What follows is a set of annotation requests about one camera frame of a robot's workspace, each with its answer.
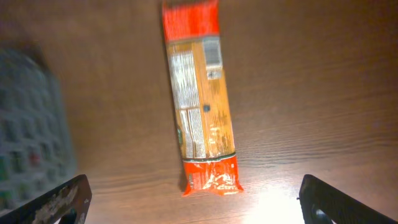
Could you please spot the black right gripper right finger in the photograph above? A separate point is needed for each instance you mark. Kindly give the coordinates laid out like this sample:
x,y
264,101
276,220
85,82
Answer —
x,y
322,203

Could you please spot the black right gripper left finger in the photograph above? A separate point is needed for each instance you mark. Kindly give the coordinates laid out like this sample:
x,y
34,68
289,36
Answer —
x,y
66,204

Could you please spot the orange-ended pasta packet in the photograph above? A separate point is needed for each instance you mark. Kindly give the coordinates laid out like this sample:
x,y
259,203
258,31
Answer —
x,y
198,81

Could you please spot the grey plastic mesh basket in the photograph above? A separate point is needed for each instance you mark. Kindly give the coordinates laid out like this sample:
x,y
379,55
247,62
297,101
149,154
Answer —
x,y
36,148

